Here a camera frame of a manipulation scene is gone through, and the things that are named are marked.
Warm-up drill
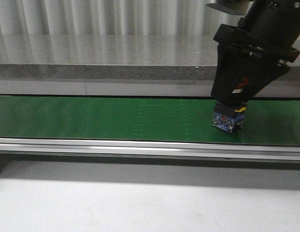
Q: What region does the grey granite counter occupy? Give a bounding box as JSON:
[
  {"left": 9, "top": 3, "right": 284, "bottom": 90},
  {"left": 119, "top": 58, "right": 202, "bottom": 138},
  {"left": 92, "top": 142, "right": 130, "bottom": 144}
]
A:
[{"left": 0, "top": 33, "right": 300, "bottom": 98}]

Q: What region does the green conveyor belt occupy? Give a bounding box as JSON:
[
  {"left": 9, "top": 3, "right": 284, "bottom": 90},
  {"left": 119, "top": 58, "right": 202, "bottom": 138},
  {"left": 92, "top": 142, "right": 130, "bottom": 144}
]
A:
[{"left": 0, "top": 96, "right": 300, "bottom": 146}]

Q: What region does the aluminium conveyor frame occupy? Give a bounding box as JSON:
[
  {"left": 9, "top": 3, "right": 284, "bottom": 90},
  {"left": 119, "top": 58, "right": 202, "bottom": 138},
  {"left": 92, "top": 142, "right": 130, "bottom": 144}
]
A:
[{"left": 0, "top": 138, "right": 300, "bottom": 163}]

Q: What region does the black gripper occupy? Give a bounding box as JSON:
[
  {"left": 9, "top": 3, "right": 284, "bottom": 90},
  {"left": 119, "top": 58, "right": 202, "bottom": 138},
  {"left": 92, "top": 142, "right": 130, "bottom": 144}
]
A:
[{"left": 211, "top": 23, "right": 300, "bottom": 105}]

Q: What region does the red button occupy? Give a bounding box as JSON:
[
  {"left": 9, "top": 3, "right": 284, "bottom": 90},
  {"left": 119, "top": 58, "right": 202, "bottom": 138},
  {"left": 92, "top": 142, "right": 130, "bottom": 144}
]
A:
[{"left": 211, "top": 78, "right": 249, "bottom": 133}]

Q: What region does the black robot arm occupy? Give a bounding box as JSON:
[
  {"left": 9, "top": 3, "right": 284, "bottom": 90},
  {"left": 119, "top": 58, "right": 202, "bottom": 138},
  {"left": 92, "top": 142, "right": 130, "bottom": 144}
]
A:
[{"left": 211, "top": 0, "right": 300, "bottom": 106}]

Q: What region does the white curtain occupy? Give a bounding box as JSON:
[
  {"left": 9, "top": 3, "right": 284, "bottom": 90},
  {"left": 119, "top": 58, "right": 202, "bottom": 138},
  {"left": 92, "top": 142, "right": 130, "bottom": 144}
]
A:
[{"left": 0, "top": 0, "right": 240, "bottom": 39}]

